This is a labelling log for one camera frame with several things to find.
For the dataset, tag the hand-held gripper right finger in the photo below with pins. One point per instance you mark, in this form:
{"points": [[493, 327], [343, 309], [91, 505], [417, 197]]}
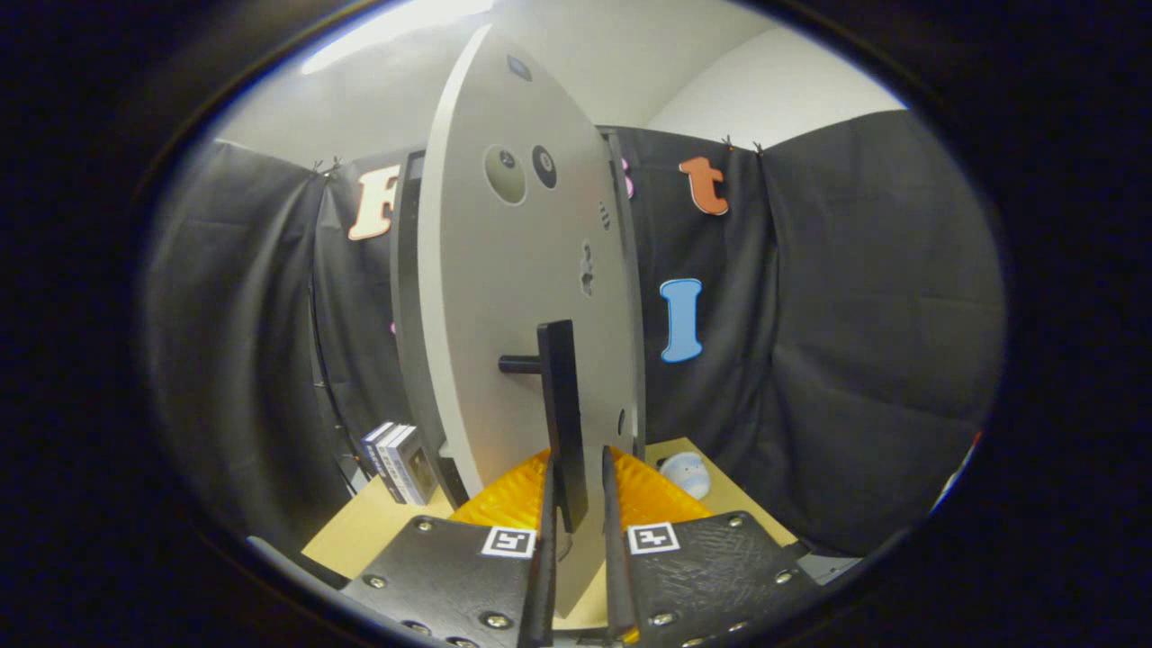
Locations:
{"points": [[616, 585]]}

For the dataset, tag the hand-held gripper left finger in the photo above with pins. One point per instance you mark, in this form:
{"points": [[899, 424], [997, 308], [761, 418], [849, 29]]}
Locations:
{"points": [[543, 603]]}

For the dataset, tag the white cabinet door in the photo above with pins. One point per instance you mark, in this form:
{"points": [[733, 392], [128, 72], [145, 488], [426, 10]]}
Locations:
{"points": [[504, 315]]}

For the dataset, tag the small white cup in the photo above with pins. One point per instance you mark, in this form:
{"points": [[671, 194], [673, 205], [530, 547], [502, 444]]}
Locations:
{"points": [[686, 474]]}

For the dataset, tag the grey book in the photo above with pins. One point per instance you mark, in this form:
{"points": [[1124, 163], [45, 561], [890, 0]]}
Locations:
{"points": [[418, 468]]}

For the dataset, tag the white book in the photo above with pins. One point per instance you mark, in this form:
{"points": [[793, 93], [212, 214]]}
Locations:
{"points": [[391, 463]]}

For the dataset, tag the blue book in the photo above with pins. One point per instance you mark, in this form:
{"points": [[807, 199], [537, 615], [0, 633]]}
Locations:
{"points": [[373, 450]]}

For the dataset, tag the black backdrop stand pole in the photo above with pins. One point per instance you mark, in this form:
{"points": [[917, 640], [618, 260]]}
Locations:
{"points": [[315, 360]]}

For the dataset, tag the grey cabinet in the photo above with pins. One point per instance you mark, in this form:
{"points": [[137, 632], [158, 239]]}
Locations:
{"points": [[405, 297]]}

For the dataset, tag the black backdrop cloth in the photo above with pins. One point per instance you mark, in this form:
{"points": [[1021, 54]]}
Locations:
{"points": [[855, 342]]}

